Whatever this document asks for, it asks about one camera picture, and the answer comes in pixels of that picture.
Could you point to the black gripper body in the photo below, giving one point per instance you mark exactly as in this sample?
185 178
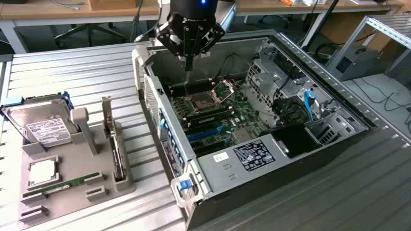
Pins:
193 12

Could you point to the black Nvidia graphics card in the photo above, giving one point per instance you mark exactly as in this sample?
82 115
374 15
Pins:
115 154

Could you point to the thin metal locking lever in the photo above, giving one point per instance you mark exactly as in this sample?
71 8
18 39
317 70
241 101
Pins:
188 84

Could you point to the metal socket cover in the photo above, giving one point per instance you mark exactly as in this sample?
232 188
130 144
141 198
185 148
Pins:
224 90

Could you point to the wooden desk white legs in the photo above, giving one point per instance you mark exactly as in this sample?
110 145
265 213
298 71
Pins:
49 12
273 8

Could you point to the brown cardboard box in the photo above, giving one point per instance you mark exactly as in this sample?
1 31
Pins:
109 4

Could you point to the CPU socket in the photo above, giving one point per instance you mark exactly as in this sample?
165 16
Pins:
204 103

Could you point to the perforated metal drive cage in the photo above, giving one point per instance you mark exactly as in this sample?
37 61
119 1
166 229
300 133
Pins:
262 93

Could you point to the small orange box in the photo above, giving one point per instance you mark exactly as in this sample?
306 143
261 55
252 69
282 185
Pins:
288 2

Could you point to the green motherboard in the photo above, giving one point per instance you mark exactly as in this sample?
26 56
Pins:
248 113

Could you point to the black RAM stick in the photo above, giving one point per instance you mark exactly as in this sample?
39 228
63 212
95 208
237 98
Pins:
209 118

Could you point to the black stand pole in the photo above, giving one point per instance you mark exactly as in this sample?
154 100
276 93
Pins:
321 22

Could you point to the blue expansion slot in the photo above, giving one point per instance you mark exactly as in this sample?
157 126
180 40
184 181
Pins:
206 134

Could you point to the silver chipset heatsink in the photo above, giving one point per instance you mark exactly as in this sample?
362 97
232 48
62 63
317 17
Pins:
242 136

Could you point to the long black expansion slot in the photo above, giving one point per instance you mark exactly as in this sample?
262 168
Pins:
212 151
209 144

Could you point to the grey control cabinet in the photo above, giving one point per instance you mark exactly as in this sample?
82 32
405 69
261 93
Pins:
360 62

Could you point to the silver hard disk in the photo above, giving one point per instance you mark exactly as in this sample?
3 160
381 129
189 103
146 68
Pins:
42 125

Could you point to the silver disk bay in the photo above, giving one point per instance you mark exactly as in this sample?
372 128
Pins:
328 133

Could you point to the blue disk caddy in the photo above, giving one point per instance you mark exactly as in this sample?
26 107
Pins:
14 101

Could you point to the grey power supply unit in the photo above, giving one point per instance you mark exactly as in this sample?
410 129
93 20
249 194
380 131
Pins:
222 173

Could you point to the grey plastic parts rack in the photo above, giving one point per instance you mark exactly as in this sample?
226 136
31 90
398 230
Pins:
77 168

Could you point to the open grey PC case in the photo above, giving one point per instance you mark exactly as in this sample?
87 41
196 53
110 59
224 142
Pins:
289 187

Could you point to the silver CPU chip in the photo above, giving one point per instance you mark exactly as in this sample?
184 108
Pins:
42 172

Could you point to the green RAM stick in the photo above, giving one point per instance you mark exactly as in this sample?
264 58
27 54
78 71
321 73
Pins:
65 185

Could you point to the aluminium profile frame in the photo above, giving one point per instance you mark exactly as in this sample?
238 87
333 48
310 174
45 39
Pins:
385 29

